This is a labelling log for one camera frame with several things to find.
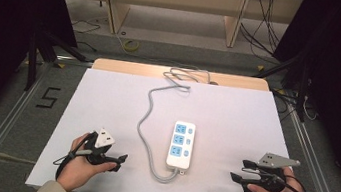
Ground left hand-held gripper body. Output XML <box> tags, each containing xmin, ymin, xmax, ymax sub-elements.
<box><xmin>81</xmin><ymin>126</ymin><xmax>122</xmax><ymax>170</ymax></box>

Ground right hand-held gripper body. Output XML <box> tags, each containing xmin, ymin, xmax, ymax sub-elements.
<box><xmin>250</xmin><ymin>150</ymin><xmax>302</xmax><ymax>192</ymax></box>

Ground person's left hand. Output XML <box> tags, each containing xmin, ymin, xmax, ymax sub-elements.
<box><xmin>54</xmin><ymin>128</ymin><xmax>122</xmax><ymax>192</ymax></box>

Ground white board table cover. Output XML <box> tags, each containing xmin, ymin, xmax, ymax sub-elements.
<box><xmin>24</xmin><ymin>59</ymin><xmax>302</xmax><ymax>192</ymax></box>

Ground white power strip blue sockets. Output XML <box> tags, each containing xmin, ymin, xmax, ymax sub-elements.
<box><xmin>164</xmin><ymin>119</ymin><xmax>198</xmax><ymax>177</ymax></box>

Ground light wooden table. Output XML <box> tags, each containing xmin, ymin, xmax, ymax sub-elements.
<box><xmin>91</xmin><ymin>54</ymin><xmax>272</xmax><ymax>95</ymax></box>

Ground black tripod stand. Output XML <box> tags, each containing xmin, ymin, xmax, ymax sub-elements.
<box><xmin>21</xmin><ymin>25</ymin><xmax>98</xmax><ymax>101</ymax></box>
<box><xmin>249</xmin><ymin>47</ymin><xmax>318</xmax><ymax>123</ymax></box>

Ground yellow tape roll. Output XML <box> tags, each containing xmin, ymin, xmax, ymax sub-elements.
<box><xmin>121</xmin><ymin>38</ymin><xmax>141</xmax><ymax>54</ymax></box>

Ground left hand-held gripper black cable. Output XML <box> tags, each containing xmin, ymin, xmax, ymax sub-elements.
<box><xmin>50</xmin><ymin>128</ymin><xmax>96</xmax><ymax>185</ymax></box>

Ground grey power strip cable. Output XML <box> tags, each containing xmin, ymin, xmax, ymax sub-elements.
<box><xmin>129</xmin><ymin>61</ymin><xmax>213</xmax><ymax>188</ymax></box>

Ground white floor cable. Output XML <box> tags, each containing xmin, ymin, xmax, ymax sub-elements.
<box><xmin>299</xmin><ymin>94</ymin><xmax>322</xmax><ymax>123</ymax></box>

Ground thin black floor cable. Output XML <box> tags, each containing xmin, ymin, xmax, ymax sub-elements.
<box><xmin>67</xmin><ymin>17</ymin><xmax>102</xmax><ymax>53</ymax></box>

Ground bundle of black floor cables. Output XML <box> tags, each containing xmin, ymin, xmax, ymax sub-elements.
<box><xmin>234</xmin><ymin>0</ymin><xmax>295</xmax><ymax>67</ymax></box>

